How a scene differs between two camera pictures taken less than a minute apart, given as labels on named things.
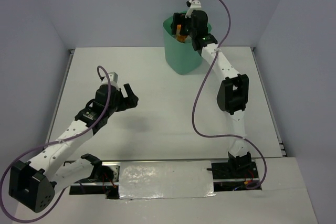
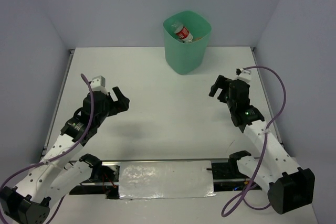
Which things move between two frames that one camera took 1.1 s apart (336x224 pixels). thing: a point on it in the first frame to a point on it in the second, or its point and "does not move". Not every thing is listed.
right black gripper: x=178 y=19 to x=221 y=81
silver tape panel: x=165 y=179 does not move
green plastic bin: x=181 y=58 does not move
